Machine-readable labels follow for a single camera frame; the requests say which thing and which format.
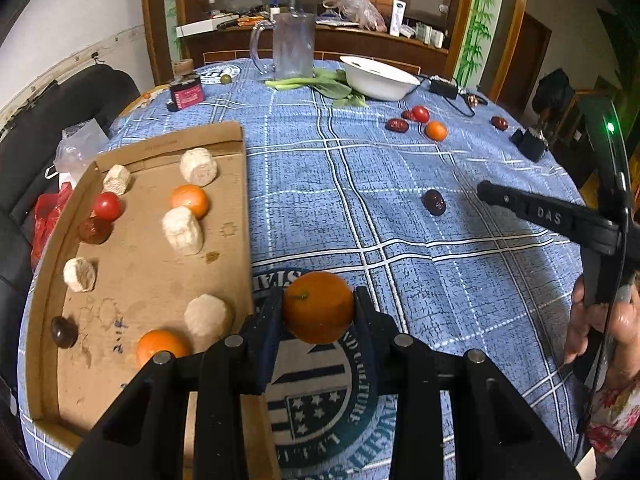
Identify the clear glass bottle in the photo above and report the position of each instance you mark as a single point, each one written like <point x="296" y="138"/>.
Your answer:
<point x="292" y="2"/>

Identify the green bamboo wall decal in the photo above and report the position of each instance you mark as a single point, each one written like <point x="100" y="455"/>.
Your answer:
<point x="477" y="20"/>
<point x="172" y="5"/>

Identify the blue plaid tablecloth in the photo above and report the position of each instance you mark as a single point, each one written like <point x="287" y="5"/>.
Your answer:
<point x="425" y="270"/>

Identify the black sofa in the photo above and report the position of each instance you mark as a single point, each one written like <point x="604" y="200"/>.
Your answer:
<point x="30" y="125"/>

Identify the clear glass pitcher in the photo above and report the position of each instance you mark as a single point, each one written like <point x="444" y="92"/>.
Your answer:
<point x="292" y="45"/>

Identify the pale rice cake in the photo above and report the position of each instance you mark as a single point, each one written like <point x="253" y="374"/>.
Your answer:
<point x="116" y="179"/>
<point x="80" y="275"/>

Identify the small wooden cup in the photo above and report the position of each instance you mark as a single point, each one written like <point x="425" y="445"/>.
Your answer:
<point x="182" y="67"/>

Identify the floral clothing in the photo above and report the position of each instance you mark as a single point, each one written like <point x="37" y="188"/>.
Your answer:
<point x="617" y="420"/>

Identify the black pot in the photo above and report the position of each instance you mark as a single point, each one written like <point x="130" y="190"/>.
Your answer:
<point x="529" y="145"/>

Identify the small brown trinket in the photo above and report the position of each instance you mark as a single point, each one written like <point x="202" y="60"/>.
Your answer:
<point x="474" y="100"/>

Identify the clear plastic bag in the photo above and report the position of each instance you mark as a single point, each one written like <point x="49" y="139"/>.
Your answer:
<point x="80" y="147"/>

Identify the wooden cabinet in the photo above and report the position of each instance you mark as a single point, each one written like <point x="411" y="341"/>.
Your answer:
<point x="340" y="42"/>

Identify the brown cardboard box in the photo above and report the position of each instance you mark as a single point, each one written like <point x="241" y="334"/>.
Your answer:
<point x="145" y="270"/>

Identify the pink plastic bag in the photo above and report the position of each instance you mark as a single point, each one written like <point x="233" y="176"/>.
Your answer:
<point x="357" y="10"/>

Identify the flat white box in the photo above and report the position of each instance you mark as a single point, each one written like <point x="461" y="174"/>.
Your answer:
<point x="205" y="28"/>

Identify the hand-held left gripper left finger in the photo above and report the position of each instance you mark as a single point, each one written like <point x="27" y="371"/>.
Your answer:
<point x="274" y="327"/>

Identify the small orange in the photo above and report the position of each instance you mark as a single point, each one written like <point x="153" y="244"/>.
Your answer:
<point x="436" y="130"/>

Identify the person's right hand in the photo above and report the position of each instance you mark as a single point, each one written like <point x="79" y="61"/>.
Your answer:
<point x="625" y="330"/>

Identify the green leafy vegetable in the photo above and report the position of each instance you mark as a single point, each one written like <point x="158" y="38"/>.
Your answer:
<point x="330" y="85"/>

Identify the dark jacket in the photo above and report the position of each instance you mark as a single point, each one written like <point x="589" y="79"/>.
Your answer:
<point x="552" y="95"/>

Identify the red tomato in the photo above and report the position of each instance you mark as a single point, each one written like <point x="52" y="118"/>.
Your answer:
<point x="107" y="206"/>
<point x="421" y="114"/>

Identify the wooden door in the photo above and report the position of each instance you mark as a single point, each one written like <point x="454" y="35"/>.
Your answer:
<point x="527" y="65"/>

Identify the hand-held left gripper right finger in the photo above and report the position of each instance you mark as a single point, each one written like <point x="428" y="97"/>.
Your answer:
<point x="363" y="325"/>

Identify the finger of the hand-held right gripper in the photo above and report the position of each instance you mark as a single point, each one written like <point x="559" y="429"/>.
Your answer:
<point x="550" y="217"/>

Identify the large orange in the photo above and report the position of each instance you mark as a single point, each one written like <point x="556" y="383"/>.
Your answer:
<point x="317" y="307"/>

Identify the pink and black small box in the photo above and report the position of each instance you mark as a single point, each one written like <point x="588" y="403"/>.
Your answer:
<point x="186" y="94"/>

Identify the white bowl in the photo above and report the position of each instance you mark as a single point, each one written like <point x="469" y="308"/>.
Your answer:
<point x="380" y="82"/>

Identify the red plastic bag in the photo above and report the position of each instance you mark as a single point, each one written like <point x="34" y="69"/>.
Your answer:
<point x="47" y="220"/>

